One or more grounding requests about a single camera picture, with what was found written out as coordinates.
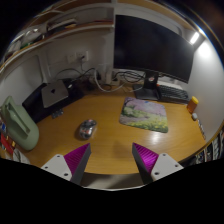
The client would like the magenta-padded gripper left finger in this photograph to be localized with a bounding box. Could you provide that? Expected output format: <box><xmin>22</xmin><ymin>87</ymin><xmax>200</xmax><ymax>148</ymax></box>
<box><xmin>40</xmin><ymin>143</ymin><xmax>92</xmax><ymax>186</ymax></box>

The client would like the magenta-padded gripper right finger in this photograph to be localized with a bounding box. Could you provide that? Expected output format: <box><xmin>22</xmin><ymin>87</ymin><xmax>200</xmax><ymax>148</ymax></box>
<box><xmin>131</xmin><ymin>142</ymin><xmax>185</xmax><ymax>185</ymax></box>

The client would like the transparent computer mouse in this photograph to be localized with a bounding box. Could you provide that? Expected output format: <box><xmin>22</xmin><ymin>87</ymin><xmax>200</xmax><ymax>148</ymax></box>
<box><xmin>78</xmin><ymin>118</ymin><xmax>98</xmax><ymax>140</ymax></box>

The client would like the landscape print mouse pad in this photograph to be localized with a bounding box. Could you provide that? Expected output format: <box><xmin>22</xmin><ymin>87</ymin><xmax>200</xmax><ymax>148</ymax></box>
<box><xmin>119</xmin><ymin>96</ymin><xmax>170</xmax><ymax>134</ymax></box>

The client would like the sage green plastic bin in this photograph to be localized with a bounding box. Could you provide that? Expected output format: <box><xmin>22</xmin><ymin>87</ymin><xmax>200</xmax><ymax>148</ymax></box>
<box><xmin>0</xmin><ymin>95</ymin><xmax>40</xmax><ymax>152</ymax></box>

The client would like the black laptop case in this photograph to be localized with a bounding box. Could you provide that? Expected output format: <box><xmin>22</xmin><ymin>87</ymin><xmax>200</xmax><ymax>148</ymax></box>
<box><xmin>21</xmin><ymin>78</ymin><xmax>86</xmax><ymax>124</ymax></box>

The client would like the silver laptop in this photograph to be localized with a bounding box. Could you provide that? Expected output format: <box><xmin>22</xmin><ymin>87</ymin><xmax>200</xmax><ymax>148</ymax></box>
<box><xmin>40</xmin><ymin>79</ymin><xmax>70</xmax><ymax>109</ymax></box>

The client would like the orange pill bottle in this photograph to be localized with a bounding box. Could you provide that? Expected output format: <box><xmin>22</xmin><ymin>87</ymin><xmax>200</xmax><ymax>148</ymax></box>
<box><xmin>186</xmin><ymin>95</ymin><xmax>200</xmax><ymax>115</ymax></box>

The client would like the black keyboard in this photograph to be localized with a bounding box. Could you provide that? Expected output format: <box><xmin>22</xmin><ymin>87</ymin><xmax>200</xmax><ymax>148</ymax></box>
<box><xmin>156</xmin><ymin>83</ymin><xmax>192</xmax><ymax>105</ymax></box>

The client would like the white power strip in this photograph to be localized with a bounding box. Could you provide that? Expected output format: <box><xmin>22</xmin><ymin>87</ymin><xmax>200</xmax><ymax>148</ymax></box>
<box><xmin>99</xmin><ymin>63</ymin><xmax>115</xmax><ymax>84</ymax></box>

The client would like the black computer monitor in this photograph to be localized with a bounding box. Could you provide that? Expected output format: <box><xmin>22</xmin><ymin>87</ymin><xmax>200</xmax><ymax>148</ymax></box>
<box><xmin>113</xmin><ymin>13</ymin><xmax>195</xmax><ymax>102</ymax></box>

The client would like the bright lamp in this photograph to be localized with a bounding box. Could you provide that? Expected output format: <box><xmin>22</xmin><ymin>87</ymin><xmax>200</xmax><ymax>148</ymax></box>
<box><xmin>189</xmin><ymin>31</ymin><xmax>201</xmax><ymax>45</ymax></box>

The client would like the small dark metal bracket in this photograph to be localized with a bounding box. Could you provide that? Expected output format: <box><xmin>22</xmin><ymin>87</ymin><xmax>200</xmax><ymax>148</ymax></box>
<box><xmin>50</xmin><ymin>108</ymin><xmax>65</xmax><ymax>119</ymax></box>

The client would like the white cable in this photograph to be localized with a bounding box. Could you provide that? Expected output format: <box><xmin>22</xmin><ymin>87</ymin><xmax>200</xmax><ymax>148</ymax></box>
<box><xmin>93</xmin><ymin>69</ymin><xmax>125</xmax><ymax>93</ymax></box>

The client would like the white wall outlet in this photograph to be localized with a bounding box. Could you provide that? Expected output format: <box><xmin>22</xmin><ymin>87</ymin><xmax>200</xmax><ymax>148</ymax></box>
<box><xmin>75</xmin><ymin>50</ymin><xmax>90</xmax><ymax>62</ymax></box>
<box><xmin>66</xmin><ymin>53</ymin><xmax>77</xmax><ymax>64</ymax></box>

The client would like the wooden wall shelf unit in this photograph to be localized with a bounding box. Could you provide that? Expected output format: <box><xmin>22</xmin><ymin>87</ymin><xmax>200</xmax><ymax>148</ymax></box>
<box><xmin>0</xmin><ymin>0</ymin><xmax>116</xmax><ymax>69</ymax></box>

